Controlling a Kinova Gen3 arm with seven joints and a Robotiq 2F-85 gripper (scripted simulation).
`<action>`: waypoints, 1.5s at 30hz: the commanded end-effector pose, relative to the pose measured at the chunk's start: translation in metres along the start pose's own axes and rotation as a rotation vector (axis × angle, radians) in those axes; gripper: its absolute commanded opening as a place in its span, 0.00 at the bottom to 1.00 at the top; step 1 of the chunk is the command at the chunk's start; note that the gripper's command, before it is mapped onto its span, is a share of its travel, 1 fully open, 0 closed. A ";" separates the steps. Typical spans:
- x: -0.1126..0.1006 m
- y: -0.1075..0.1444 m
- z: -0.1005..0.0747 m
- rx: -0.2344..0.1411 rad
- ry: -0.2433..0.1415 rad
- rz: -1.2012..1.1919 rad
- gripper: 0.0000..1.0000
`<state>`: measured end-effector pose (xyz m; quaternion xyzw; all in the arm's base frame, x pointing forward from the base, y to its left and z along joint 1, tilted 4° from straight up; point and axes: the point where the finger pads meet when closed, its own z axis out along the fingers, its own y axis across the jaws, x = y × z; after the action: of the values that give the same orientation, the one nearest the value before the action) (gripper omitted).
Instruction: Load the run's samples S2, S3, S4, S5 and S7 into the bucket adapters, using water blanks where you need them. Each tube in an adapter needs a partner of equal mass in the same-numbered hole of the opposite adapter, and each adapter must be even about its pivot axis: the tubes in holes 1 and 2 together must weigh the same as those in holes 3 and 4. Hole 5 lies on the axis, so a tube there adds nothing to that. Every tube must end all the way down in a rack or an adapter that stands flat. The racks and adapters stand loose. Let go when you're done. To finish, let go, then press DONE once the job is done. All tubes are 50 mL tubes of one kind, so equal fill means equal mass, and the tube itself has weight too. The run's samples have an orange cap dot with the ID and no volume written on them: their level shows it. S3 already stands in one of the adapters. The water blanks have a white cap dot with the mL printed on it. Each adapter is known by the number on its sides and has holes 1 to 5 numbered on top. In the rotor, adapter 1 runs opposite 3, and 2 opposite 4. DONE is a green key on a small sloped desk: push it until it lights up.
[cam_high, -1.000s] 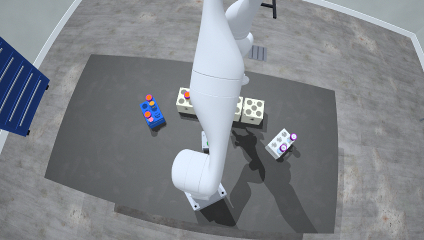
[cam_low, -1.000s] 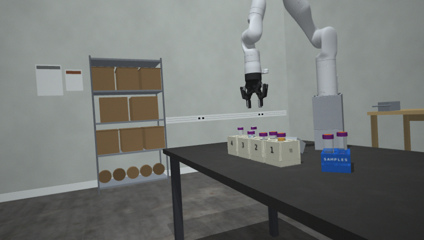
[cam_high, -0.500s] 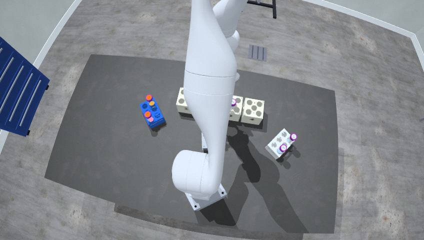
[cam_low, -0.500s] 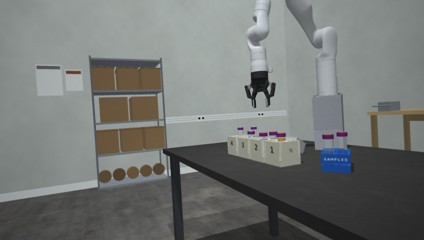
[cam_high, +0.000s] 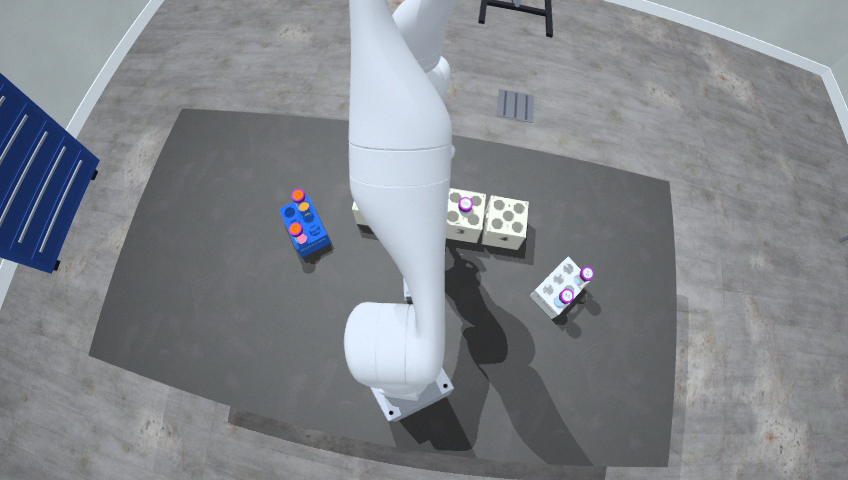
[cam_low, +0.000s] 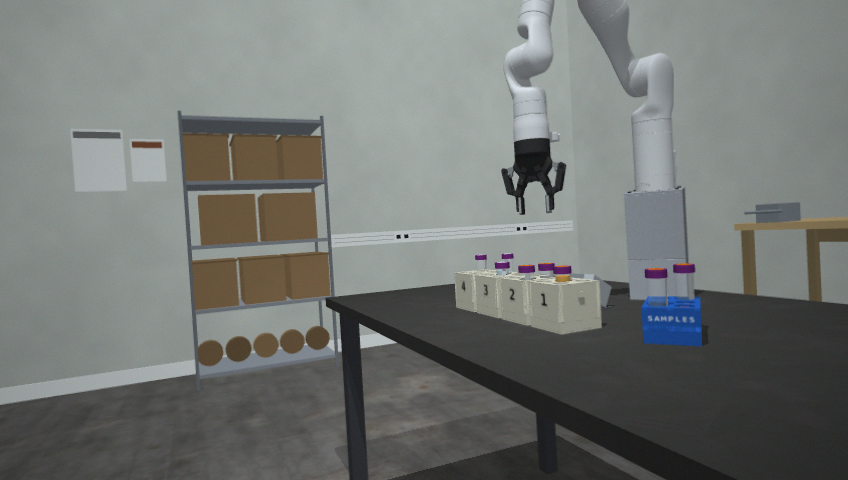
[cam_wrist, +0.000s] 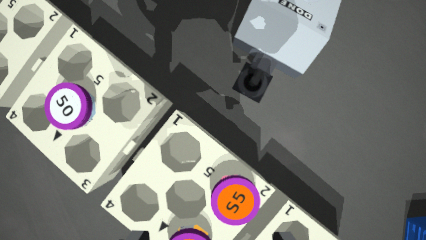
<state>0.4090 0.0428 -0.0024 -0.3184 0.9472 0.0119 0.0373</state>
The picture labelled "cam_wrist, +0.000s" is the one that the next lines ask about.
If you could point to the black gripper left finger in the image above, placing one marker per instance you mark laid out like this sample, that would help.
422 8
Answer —
138 235

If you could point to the white bucket adapter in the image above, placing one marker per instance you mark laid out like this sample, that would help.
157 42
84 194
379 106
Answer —
279 209
25 55
175 156
110 137

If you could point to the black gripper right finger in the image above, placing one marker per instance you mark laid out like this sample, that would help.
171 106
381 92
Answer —
283 236

